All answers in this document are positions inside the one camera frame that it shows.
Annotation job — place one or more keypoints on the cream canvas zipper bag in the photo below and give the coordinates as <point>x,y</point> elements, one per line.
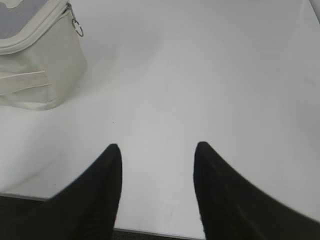
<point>40,53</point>

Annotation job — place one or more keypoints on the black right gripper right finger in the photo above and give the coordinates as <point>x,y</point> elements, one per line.
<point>232,208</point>

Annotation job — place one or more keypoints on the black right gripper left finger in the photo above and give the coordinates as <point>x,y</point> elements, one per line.
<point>85,210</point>

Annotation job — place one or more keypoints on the silver zipper ring pull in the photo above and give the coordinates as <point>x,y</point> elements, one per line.
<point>76,25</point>

